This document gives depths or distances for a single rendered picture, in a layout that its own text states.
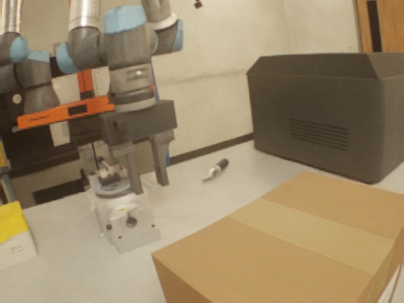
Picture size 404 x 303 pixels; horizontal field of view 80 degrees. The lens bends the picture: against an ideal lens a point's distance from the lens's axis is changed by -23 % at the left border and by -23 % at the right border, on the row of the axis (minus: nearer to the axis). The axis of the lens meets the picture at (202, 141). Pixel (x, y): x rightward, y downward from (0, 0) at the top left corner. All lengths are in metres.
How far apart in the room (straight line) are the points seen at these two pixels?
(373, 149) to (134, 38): 0.54
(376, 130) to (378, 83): 0.10
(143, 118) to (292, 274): 0.38
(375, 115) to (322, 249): 0.46
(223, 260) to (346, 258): 0.10
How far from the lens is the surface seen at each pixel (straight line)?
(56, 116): 1.04
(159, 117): 0.52
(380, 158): 0.70
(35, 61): 1.10
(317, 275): 0.22
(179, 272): 0.23
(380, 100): 0.66
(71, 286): 0.52
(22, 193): 2.19
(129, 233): 0.54
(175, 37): 0.95
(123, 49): 0.49
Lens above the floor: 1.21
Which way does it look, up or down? 15 degrees down
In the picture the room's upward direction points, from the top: 8 degrees counter-clockwise
